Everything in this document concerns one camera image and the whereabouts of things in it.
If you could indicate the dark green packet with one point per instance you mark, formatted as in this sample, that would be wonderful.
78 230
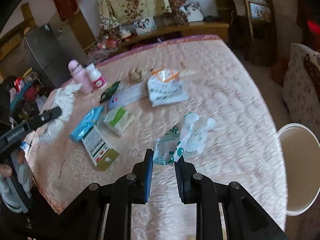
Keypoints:
110 92

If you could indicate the white bottle with pink label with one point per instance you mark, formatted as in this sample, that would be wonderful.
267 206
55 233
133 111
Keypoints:
97 79

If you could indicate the white green olive box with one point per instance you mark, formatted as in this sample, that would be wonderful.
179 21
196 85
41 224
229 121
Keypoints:
100 147

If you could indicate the small black object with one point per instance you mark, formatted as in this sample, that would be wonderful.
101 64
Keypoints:
211 18

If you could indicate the white green wrapper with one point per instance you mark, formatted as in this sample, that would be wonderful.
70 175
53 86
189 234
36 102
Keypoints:
170 142

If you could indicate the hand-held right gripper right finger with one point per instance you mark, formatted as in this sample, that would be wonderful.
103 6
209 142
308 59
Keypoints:
180 182

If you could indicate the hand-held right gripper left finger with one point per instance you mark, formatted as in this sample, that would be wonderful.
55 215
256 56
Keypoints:
149 177

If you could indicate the white green tissue packet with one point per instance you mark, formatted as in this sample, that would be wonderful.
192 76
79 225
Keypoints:
118 120

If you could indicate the white round bucket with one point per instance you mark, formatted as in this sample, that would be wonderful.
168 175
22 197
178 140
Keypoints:
300 167

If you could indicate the red wall hanging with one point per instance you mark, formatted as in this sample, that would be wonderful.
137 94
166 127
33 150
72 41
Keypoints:
63 0

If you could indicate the framed photo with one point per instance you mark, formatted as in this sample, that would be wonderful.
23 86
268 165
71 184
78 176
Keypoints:
145 26

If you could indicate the brown floral cloth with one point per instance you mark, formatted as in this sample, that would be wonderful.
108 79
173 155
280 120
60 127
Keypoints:
177 1

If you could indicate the crumpled white cloth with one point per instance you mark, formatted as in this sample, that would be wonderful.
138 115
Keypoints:
62 105

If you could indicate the wooden cabinet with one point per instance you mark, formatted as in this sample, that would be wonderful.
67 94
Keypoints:
200 27

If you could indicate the beige tissue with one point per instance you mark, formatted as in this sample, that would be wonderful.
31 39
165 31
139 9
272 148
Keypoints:
136 75

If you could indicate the grey refrigerator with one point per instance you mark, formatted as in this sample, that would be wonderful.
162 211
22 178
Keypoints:
42 52

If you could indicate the long white blue box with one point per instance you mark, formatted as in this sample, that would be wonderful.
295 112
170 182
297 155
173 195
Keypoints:
130 96

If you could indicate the cluttered storage rack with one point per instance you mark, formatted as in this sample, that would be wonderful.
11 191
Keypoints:
25 90

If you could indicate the crumpled white plastic wrapper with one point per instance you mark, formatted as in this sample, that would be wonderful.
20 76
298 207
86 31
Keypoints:
197 132

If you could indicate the cream floral cloth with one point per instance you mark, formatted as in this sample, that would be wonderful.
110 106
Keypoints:
132 0

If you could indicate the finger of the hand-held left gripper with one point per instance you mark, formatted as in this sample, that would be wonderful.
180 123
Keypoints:
47 116

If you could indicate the white bag with orange print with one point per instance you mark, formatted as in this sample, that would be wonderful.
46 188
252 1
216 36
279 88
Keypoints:
165 90

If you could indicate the wooden chair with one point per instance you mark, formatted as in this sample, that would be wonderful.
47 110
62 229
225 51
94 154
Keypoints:
250 30

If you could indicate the red cloth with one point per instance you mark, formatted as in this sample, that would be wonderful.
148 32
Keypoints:
313 26

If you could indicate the printed white bag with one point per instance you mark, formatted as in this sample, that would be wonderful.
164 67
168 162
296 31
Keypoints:
260 7

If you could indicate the person's left hand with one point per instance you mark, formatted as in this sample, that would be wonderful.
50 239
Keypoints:
5 171

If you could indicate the blue wipes packet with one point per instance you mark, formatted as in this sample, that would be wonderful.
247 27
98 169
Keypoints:
85 125

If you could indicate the pink quilted table cover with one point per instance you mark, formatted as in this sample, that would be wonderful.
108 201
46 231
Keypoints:
225 105

